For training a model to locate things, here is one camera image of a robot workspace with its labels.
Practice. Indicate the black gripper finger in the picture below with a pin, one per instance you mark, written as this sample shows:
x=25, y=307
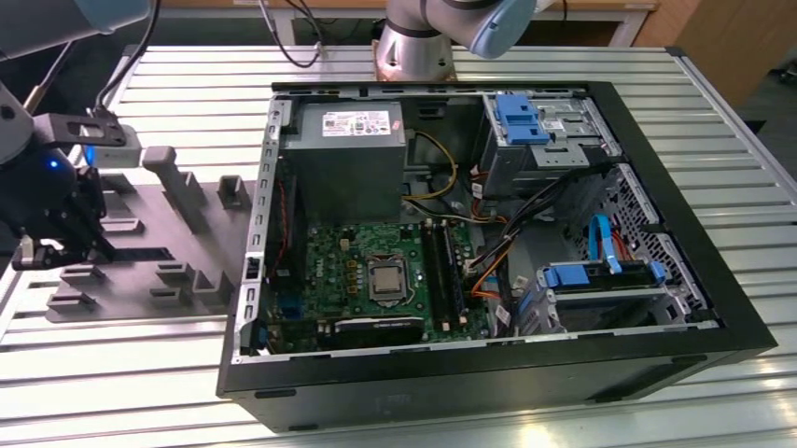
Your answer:
x=43, y=256
x=87, y=224

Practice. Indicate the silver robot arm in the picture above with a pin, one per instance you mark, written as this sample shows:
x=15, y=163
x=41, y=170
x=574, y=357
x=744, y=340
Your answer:
x=411, y=46

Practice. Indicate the black RAM slot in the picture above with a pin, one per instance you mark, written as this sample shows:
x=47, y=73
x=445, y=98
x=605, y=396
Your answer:
x=435, y=280

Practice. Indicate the grey parts rack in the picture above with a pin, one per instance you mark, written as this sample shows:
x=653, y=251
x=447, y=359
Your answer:
x=187, y=233

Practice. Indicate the blue board connector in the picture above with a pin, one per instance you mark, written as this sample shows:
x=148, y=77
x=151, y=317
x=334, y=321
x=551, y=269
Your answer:
x=290, y=308

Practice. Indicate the green motherboard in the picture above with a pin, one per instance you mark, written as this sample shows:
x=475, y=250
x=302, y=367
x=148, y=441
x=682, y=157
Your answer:
x=323, y=247

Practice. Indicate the grey power supply unit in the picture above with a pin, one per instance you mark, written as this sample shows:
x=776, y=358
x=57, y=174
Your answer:
x=342, y=177

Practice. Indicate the silver CPU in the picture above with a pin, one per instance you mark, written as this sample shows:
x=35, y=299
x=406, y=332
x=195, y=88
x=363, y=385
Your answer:
x=387, y=280

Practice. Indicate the black graphics card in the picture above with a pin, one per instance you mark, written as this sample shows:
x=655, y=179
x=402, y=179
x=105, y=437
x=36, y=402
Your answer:
x=374, y=332

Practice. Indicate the white board power connector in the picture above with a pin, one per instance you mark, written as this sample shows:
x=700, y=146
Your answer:
x=471, y=267

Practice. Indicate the blue drive carrier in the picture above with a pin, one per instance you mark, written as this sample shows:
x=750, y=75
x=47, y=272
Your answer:
x=519, y=121

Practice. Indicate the black PC case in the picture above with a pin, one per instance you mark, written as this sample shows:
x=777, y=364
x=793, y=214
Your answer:
x=498, y=387

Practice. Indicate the metal drive cage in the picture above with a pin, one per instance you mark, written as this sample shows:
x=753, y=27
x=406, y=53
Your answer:
x=561, y=158

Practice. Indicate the hard disk in blue carrier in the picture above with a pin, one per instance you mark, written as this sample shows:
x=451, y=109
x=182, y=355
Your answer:
x=566, y=275

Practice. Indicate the metal disk bay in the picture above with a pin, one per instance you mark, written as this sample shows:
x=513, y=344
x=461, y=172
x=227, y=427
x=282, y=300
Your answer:
x=622, y=295

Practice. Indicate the wooden cabinet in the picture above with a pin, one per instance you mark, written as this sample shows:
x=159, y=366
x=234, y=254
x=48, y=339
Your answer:
x=734, y=42

